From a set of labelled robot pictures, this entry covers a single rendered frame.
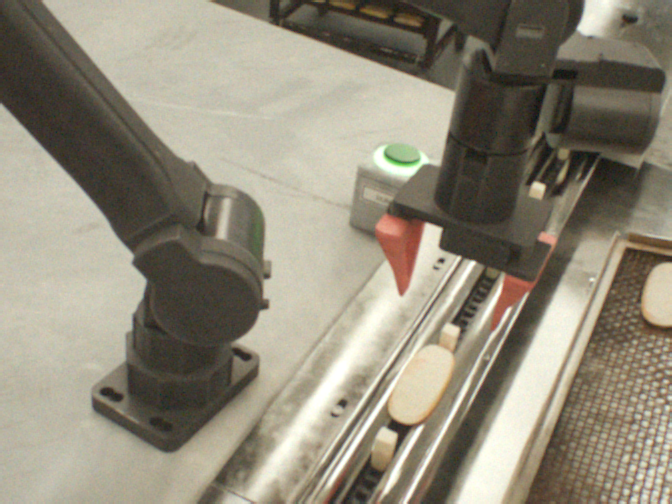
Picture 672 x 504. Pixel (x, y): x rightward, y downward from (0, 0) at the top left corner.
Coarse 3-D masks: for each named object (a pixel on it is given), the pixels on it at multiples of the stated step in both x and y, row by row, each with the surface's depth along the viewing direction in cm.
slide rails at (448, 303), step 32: (544, 160) 108; (576, 160) 109; (448, 288) 86; (448, 320) 82; (480, 320) 82; (480, 352) 79; (384, 384) 74; (448, 384) 75; (384, 416) 71; (352, 448) 68; (416, 448) 69; (320, 480) 66; (352, 480) 66; (384, 480) 66
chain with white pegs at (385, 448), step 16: (560, 160) 111; (544, 176) 107; (544, 192) 104; (496, 272) 89; (480, 288) 88; (480, 304) 86; (464, 320) 84; (448, 336) 77; (384, 432) 67; (384, 448) 67; (384, 464) 68; (368, 480) 68; (352, 496) 66; (368, 496) 66
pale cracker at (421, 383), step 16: (416, 352) 77; (432, 352) 77; (448, 352) 77; (416, 368) 75; (432, 368) 75; (448, 368) 75; (400, 384) 73; (416, 384) 73; (432, 384) 74; (400, 400) 72; (416, 400) 72; (432, 400) 72; (400, 416) 71; (416, 416) 71
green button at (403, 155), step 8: (392, 144) 95; (400, 144) 95; (408, 144) 96; (384, 152) 94; (392, 152) 94; (400, 152) 94; (408, 152) 94; (416, 152) 94; (392, 160) 93; (400, 160) 93; (408, 160) 93; (416, 160) 93
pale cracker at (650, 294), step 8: (664, 264) 83; (656, 272) 82; (664, 272) 82; (648, 280) 81; (656, 280) 81; (664, 280) 81; (648, 288) 80; (656, 288) 80; (664, 288) 80; (648, 296) 79; (656, 296) 79; (664, 296) 79; (648, 304) 78; (656, 304) 78; (664, 304) 78; (648, 312) 77; (656, 312) 77; (664, 312) 77; (648, 320) 77; (656, 320) 77; (664, 320) 77
